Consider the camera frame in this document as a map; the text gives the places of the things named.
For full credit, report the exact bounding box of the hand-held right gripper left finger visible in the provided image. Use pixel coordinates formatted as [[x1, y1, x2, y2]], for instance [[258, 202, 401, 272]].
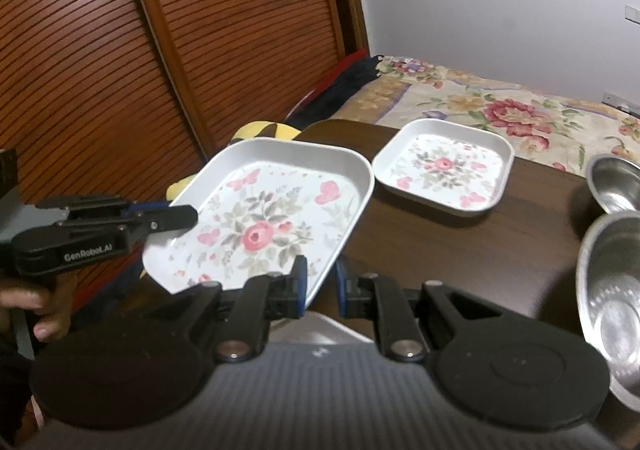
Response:
[[149, 255, 309, 364]]

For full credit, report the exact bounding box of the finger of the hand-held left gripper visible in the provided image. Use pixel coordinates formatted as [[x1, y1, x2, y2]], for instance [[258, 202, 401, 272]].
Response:
[[35, 195, 172, 224], [131, 203, 200, 236]]

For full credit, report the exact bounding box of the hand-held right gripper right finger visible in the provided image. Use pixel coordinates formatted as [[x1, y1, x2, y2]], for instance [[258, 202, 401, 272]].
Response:
[[335, 260, 502, 364]]

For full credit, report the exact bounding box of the large white floral plate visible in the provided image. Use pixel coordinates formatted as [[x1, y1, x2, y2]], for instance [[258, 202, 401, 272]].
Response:
[[141, 137, 376, 309]]

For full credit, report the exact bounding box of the small white floral plate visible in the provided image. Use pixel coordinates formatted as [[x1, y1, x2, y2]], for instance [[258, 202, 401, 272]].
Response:
[[371, 118, 516, 217]]

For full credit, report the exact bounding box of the stainless steel bowl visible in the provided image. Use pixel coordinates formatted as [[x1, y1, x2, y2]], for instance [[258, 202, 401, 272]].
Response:
[[585, 154, 640, 216], [575, 211, 640, 414]]

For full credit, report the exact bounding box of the person's left hand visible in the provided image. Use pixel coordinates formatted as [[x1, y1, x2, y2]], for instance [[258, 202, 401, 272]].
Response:
[[0, 274, 74, 343]]

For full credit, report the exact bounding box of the yellow cloth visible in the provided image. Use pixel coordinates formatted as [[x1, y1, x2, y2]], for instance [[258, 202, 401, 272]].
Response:
[[166, 120, 302, 202]]

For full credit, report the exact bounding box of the wooden louvred wardrobe door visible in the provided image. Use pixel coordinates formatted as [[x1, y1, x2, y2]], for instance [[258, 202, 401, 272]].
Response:
[[0, 0, 213, 281], [121, 0, 348, 156]]

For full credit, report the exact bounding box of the floral bed blanket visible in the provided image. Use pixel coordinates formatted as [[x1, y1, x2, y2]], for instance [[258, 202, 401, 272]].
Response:
[[331, 54, 640, 179]]

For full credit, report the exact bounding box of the row of wall sockets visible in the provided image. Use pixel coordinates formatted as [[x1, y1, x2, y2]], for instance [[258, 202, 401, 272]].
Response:
[[602, 91, 640, 119]]

